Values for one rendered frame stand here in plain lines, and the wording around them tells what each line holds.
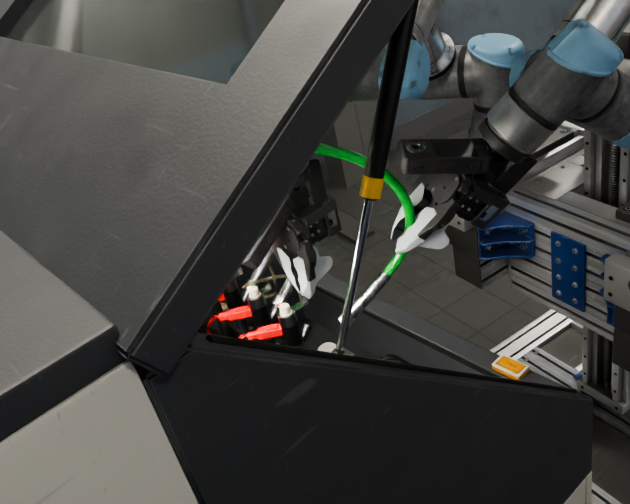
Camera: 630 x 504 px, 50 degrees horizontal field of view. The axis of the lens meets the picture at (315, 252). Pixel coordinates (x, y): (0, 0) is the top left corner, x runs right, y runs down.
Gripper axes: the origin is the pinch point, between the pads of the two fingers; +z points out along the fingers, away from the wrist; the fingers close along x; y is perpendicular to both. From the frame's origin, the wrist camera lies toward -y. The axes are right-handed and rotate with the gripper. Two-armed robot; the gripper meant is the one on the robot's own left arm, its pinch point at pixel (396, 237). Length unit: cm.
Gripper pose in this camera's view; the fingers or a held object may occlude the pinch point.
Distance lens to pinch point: 94.6
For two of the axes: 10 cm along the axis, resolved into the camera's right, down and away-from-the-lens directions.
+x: -1.5, -6.9, 7.1
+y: 8.2, 3.1, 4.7
